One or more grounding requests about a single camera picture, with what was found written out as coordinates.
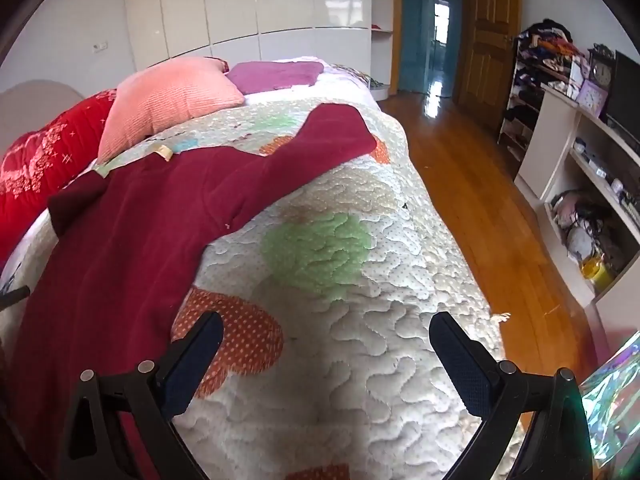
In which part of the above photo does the rounded grey headboard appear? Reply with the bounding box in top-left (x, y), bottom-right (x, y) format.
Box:
top-left (0, 80), bottom-right (86, 108)

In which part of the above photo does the black flat device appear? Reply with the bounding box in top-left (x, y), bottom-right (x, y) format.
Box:
top-left (0, 286), bottom-right (31, 311)

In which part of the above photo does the white bed sheet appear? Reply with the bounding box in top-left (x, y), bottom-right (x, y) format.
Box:
top-left (0, 207), bottom-right (53, 341)

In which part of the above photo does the glossy white wardrobe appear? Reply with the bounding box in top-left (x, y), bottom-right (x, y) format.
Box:
top-left (124, 0), bottom-right (373, 73)

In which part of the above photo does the dark red garment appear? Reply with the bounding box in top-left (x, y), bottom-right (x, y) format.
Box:
top-left (7, 102), bottom-right (377, 480)

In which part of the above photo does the quilted dotted bedspread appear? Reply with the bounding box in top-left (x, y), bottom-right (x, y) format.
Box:
top-left (0, 57), bottom-right (506, 480)

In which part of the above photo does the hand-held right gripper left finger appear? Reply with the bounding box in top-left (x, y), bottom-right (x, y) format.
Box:
top-left (59, 311), bottom-right (224, 480)

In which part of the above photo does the black television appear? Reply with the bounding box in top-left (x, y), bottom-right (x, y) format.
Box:
top-left (605, 50), bottom-right (640, 141)

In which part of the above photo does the pile of clothes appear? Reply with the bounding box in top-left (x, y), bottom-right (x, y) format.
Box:
top-left (517, 19), bottom-right (586, 68)

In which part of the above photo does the red embroidered quilt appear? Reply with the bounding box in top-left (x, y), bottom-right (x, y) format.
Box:
top-left (0, 89), bottom-right (118, 266)

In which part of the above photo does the magenta cloth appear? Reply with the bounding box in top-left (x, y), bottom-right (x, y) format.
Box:
top-left (226, 61), bottom-right (325, 95)

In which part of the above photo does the blue glass door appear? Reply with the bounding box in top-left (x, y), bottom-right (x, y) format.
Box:
top-left (397, 0), bottom-right (473, 96)

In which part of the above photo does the wooden door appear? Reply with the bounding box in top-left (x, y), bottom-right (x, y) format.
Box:
top-left (457, 0), bottom-right (523, 121)

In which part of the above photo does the white corner shelf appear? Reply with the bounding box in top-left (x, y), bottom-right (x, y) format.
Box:
top-left (370, 0), bottom-right (396, 101)

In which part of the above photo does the iridescent foil bag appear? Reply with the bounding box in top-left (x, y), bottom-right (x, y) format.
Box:
top-left (580, 330), bottom-right (640, 476)

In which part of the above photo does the pink knit pillow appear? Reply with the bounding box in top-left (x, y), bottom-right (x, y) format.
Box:
top-left (97, 56), bottom-right (246, 163)

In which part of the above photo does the ornate dark clock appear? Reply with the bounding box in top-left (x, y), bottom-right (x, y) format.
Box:
top-left (587, 44), bottom-right (616, 91)

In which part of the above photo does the yellow container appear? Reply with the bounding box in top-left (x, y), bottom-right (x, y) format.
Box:
top-left (580, 255), bottom-right (613, 288)

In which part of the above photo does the pink bag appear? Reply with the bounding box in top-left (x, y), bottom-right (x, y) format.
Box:
top-left (550, 190), bottom-right (586, 226)

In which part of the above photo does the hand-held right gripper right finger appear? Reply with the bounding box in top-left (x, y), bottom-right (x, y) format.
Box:
top-left (429, 311), bottom-right (593, 480)

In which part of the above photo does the dark shelf rack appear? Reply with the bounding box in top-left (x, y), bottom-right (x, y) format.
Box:
top-left (497, 35), bottom-right (551, 161)

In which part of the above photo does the white media cabinet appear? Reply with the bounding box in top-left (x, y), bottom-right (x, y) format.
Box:
top-left (515, 82), bottom-right (640, 311)

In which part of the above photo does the purple clock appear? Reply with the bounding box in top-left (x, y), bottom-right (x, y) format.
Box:
top-left (577, 80), bottom-right (610, 113)

